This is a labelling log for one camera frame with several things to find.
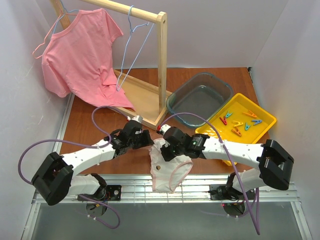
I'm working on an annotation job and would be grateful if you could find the white pink-trimmed underwear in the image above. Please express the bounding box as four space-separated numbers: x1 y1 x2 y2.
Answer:
149 138 194 193

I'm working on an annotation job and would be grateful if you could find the light blue wire hanger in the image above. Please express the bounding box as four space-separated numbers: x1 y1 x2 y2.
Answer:
115 5 155 92

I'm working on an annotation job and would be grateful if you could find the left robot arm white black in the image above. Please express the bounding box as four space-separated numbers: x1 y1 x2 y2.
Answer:
31 120 154 206

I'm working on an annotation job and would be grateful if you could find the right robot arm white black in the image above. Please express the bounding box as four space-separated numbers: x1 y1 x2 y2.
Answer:
157 124 294 201

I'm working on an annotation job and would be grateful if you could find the wooden clothes rack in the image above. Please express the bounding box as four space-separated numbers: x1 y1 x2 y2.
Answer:
49 0 173 131

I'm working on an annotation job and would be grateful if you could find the red clothespin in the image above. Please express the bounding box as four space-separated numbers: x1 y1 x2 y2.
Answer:
219 116 228 126

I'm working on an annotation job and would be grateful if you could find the teal transparent plastic tub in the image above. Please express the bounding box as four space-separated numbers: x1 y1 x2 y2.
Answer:
166 72 234 129

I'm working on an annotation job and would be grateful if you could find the orange clothespin near front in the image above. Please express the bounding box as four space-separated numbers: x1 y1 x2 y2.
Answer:
231 127 242 137

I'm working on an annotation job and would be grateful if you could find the orange clothespin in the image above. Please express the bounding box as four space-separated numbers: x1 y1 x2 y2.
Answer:
231 127 242 137
243 110 257 119

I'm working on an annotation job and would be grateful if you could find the yellow clothespin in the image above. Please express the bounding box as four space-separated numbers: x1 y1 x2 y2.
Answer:
232 120 244 128

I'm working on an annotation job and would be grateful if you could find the yellow plastic tray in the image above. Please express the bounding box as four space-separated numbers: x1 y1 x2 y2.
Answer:
194 92 278 167

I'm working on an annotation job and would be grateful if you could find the green clothespin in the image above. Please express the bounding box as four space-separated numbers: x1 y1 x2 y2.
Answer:
244 122 251 131

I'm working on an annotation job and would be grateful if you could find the blue clothespin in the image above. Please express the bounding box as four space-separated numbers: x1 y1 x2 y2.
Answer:
252 119 263 126

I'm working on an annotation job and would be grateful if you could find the pink t-shirt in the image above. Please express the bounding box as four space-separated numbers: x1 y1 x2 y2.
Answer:
41 8 134 108

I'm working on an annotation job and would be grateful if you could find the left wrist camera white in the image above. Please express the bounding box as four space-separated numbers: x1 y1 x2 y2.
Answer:
127 115 143 124

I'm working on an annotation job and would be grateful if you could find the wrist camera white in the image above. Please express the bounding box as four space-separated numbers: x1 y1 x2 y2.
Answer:
156 124 171 136
127 115 143 124

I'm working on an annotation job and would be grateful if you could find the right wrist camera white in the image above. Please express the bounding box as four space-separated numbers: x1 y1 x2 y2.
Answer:
156 124 171 136

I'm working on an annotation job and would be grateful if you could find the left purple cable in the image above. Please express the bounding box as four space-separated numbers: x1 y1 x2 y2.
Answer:
17 105 131 186

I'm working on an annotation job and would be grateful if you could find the aluminium mounting rail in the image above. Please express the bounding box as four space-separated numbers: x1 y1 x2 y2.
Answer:
32 173 301 205

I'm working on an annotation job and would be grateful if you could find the pink wire hanger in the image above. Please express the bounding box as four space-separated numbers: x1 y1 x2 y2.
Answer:
32 7 79 60

